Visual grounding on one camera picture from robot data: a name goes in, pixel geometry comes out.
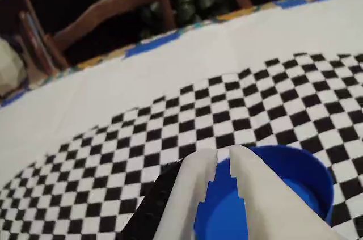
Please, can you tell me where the colourful patterned tablecloth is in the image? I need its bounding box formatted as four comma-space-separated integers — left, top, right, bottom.
0, 0, 363, 107

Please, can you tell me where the blue round plastic box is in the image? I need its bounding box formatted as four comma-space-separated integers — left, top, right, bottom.
193, 145, 335, 240

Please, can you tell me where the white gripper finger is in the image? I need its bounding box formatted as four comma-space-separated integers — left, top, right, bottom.
229, 144, 348, 240

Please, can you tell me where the white paper sheet with checkerboard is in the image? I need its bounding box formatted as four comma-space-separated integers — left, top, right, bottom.
0, 0, 363, 240

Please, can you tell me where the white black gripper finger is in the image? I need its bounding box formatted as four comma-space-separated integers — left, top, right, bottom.
120, 148, 218, 240

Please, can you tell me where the white crumpled bag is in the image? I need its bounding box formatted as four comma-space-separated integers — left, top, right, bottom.
0, 37, 28, 98

